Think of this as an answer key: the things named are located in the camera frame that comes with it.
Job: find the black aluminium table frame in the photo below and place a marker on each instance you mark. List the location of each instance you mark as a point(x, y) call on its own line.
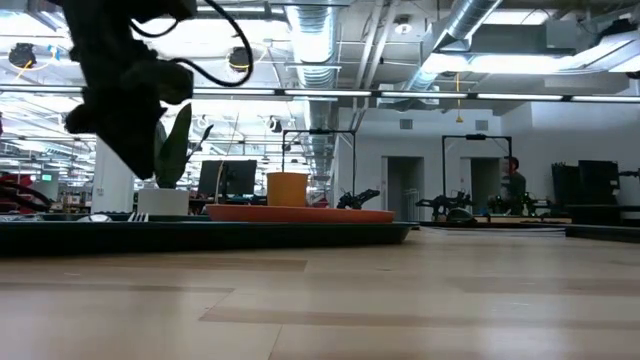
point(600, 234)

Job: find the white plant pot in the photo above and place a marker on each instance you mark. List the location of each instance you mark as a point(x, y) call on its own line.
point(162, 202)

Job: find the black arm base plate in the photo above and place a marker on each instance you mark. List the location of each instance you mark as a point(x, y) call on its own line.
point(600, 214)

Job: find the orange round plate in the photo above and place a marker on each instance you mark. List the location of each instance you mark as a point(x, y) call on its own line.
point(300, 215)

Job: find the green artificial plant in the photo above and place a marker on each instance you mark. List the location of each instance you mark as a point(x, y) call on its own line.
point(175, 150)

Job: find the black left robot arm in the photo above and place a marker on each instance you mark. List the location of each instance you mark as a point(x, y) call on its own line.
point(100, 25)

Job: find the black overhead camera frame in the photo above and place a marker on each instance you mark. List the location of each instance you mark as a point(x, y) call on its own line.
point(320, 131)
point(475, 136)

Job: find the dark green plastic tray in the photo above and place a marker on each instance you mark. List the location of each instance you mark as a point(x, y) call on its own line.
point(200, 237)

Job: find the black background equipment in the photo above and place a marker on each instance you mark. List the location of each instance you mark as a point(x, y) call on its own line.
point(595, 182)

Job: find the person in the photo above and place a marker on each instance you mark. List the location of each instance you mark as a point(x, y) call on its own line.
point(514, 185)

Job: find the black background robot arm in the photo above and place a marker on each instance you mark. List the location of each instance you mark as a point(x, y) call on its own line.
point(357, 199)
point(442, 202)

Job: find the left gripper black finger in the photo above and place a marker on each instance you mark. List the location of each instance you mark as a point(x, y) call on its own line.
point(127, 145)
point(150, 145)

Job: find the black computer monitor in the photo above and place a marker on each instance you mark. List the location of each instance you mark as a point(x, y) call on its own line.
point(237, 177)

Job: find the orange plastic cup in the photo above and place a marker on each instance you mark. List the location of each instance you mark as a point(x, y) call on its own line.
point(287, 190)

